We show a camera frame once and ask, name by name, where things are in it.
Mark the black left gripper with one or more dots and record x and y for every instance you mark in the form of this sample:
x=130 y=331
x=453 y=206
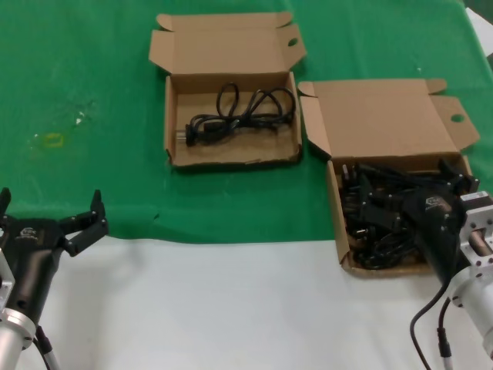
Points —
x=32 y=246

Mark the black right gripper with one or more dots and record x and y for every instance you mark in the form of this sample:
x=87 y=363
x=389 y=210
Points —
x=437 y=227

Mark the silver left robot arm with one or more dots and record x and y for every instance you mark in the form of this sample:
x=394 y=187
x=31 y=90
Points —
x=15 y=339

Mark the cardboard box with oval hole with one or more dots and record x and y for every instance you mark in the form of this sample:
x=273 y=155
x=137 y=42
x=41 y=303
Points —
x=231 y=154

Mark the green table cloth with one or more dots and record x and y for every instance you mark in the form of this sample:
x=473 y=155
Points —
x=77 y=58

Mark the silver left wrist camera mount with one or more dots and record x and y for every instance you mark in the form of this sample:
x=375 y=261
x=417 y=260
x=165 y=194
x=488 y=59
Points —
x=5 y=277

